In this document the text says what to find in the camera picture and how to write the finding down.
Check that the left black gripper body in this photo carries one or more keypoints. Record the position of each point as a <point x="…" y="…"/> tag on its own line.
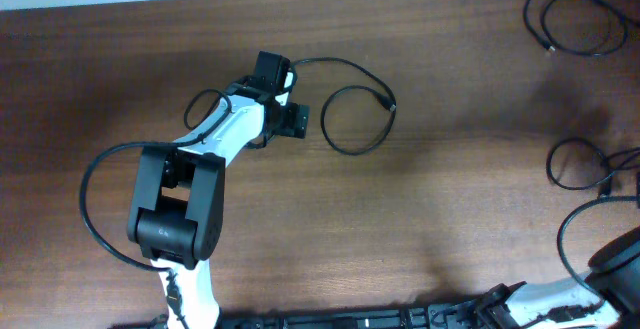
<point x="290" y="122"/>

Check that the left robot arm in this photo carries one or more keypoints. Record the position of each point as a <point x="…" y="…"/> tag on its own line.
<point x="176" y="212"/>

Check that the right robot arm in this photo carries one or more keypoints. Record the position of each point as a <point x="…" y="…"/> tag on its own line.
<point x="612" y="301"/>

